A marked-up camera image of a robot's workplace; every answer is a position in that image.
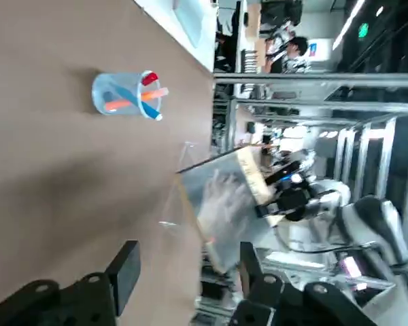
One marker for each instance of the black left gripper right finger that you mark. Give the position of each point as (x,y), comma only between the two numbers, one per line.
(292,309)

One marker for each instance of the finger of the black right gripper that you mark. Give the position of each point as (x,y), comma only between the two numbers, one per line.
(284,174)
(268,210)

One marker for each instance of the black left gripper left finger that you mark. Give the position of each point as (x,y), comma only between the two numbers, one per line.
(71,305)

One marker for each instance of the dark book with hand cover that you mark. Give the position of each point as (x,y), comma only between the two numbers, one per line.
(224,210)

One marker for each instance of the clear acrylic storage rack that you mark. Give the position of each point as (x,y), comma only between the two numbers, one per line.
(180,203)

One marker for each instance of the person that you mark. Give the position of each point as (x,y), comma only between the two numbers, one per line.
(292,57)

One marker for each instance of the blue marker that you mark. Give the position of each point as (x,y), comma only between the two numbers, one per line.
(149,109)

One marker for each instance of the orange marker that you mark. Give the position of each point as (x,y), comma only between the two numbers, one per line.
(153,94)

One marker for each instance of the green exit sign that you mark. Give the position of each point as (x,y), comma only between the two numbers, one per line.
(362,30)

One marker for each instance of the red capped marker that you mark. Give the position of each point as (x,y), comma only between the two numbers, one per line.
(149,78)

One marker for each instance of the clear plastic pen cup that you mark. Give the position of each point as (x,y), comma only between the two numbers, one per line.
(122,81)

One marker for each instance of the aluminium workstation frame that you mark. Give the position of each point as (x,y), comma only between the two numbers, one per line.
(309,79)

